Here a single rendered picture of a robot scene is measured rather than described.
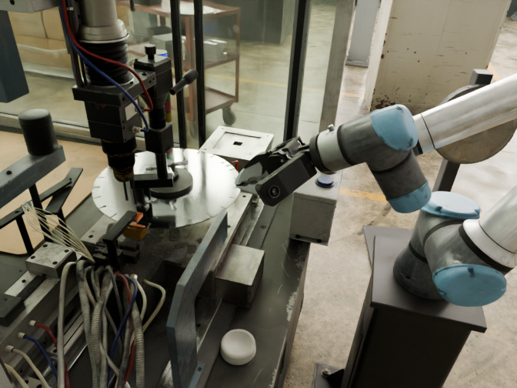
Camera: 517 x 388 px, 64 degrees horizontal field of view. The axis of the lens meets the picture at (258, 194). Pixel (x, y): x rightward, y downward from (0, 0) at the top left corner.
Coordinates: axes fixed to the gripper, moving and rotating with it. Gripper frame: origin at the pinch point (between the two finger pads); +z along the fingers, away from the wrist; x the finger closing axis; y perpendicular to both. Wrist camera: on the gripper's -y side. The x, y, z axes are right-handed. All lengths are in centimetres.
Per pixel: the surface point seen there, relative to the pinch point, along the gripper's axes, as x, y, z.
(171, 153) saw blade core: 10.1, 11.7, 24.4
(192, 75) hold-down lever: 23.0, -0.7, -3.7
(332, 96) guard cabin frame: 2, 50, -5
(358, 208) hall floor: -82, 153, 54
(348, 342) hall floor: -96, 55, 36
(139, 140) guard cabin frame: 16, 37, 61
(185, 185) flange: 3.9, 0.1, 13.8
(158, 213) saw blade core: 2.6, -10.3, 13.9
